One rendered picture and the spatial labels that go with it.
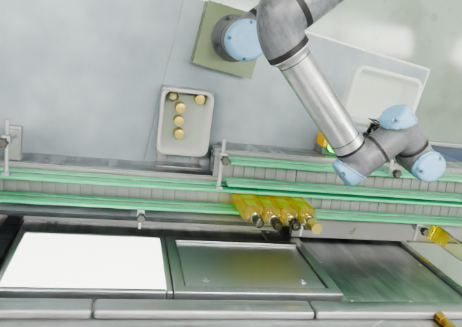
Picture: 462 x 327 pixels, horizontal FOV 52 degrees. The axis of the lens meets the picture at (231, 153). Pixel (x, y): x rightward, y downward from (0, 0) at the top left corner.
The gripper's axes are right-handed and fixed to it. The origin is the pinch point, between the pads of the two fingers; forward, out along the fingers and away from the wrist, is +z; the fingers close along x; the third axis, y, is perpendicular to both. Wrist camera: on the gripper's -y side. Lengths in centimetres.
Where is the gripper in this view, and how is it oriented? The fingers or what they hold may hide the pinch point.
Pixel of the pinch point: (372, 125)
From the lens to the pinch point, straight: 149.2
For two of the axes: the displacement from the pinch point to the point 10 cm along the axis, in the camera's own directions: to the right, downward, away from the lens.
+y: -9.5, -1.8, -2.5
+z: -1.8, -3.6, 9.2
